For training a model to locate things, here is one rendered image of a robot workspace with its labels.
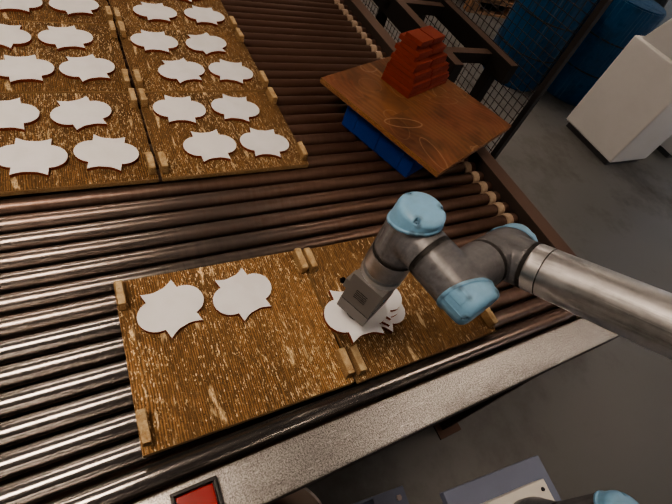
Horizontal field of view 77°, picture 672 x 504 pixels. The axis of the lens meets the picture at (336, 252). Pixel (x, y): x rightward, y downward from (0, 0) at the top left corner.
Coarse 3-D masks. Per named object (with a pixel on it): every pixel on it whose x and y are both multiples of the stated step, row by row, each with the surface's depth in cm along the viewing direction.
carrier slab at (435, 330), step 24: (360, 240) 113; (336, 264) 106; (360, 264) 108; (336, 288) 102; (408, 288) 108; (408, 312) 103; (432, 312) 105; (336, 336) 95; (384, 336) 97; (408, 336) 99; (432, 336) 101; (456, 336) 103; (480, 336) 105; (384, 360) 94; (408, 360) 95
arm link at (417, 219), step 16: (416, 192) 61; (400, 208) 59; (416, 208) 59; (432, 208) 60; (384, 224) 63; (400, 224) 59; (416, 224) 58; (432, 224) 58; (384, 240) 63; (400, 240) 60; (416, 240) 59; (432, 240) 59; (384, 256) 64; (400, 256) 62
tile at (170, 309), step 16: (176, 288) 89; (192, 288) 90; (144, 304) 85; (160, 304) 86; (176, 304) 87; (192, 304) 88; (144, 320) 83; (160, 320) 84; (176, 320) 85; (192, 320) 86
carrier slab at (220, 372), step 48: (144, 288) 88; (288, 288) 98; (144, 336) 82; (192, 336) 85; (240, 336) 88; (288, 336) 91; (144, 384) 77; (192, 384) 79; (240, 384) 82; (288, 384) 84; (336, 384) 87; (192, 432) 75
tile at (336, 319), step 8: (336, 296) 83; (328, 304) 82; (336, 304) 82; (384, 304) 86; (328, 312) 81; (336, 312) 81; (344, 312) 82; (376, 312) 84; (384, 312) 84; (328, 320) 80; (336, 320) 80; (344, 320) 81; (352, 320) 81; (368, 320) 82; (376, 320) 83; (336, 328) 79; (344, 328) 80; (352, 328) 80; (360, 328) 81; (368, 328) 81; (376, 328) 82; (352, 336) 79; (360, 336) 80; (352, 344) 79
